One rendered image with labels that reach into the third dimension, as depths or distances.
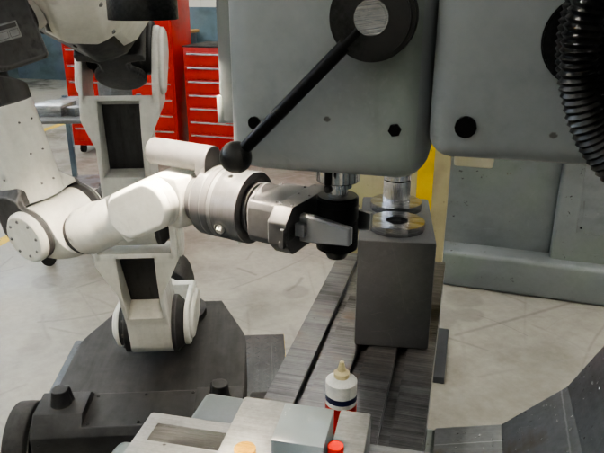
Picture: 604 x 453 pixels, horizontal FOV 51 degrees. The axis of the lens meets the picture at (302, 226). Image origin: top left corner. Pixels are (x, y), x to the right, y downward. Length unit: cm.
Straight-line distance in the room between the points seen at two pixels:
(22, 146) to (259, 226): 41
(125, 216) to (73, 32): 34
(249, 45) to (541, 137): 26
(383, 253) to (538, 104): 50
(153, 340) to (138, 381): 11
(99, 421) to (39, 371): 139
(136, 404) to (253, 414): 83
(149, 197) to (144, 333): 84
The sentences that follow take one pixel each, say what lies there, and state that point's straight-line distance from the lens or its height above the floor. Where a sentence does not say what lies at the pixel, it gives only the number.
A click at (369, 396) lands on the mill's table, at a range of 94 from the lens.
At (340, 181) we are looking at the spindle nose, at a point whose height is 129.
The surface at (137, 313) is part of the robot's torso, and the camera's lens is 157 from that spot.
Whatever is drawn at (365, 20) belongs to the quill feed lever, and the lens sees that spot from 53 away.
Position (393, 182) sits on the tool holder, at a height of 117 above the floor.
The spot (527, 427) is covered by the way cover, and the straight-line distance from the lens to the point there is 97.
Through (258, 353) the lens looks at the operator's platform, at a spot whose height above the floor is 40.
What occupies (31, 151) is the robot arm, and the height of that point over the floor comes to 126.
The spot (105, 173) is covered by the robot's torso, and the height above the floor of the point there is 112.
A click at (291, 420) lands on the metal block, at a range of 67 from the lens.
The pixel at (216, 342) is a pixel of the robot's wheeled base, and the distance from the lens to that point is 177.
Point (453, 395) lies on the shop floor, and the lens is 260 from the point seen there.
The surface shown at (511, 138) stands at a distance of 55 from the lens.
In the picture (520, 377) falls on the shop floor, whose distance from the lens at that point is 277.
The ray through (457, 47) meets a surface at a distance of 54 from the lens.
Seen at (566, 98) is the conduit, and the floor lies 142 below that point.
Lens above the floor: 148
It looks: 21 degrees down
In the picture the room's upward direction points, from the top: straight up
